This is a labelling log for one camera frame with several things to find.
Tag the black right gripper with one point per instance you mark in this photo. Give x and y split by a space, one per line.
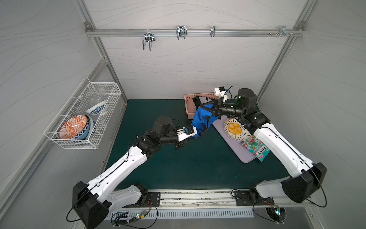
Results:
215 107

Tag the blue baseball cap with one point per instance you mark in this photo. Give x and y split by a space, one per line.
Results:
202 120

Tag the black baseball cap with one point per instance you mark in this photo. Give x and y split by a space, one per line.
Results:
198 100

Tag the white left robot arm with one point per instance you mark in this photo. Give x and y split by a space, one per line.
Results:
94 200

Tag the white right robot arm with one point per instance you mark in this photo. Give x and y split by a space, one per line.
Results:
305 177

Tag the pink perforated plastic basket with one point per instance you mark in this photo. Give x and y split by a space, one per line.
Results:
189 103

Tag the patterned plate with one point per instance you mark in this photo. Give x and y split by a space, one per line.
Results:
245 135

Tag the yellow knotted bread roll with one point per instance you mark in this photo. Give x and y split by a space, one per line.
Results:
234 128

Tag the lavender plastic tray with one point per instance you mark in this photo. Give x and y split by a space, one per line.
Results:
242 153

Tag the green snack packet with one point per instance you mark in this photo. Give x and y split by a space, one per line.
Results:
256 147

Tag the small metal hook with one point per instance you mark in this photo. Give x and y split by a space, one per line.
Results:
212 31

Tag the blue patterned bowl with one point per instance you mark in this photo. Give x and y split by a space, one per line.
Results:
98 109

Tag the metal double hook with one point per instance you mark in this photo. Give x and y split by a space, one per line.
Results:
149 38

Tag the metal corner hook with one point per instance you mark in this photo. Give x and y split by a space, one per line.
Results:
282 33

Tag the orange patterned bowl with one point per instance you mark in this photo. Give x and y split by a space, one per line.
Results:
73 127

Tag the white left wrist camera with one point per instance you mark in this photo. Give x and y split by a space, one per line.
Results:
186 132

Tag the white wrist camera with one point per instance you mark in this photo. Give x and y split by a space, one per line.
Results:
186 132
221 93

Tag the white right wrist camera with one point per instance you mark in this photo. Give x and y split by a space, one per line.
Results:
221 93

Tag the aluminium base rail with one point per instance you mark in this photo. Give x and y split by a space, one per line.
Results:
200 199

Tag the metal wire hook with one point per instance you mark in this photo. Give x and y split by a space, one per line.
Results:
181 32

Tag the aluminium hanging rail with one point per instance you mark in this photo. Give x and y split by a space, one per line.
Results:
166 33

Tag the white wire wall basket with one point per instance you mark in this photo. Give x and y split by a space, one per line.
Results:
85 96

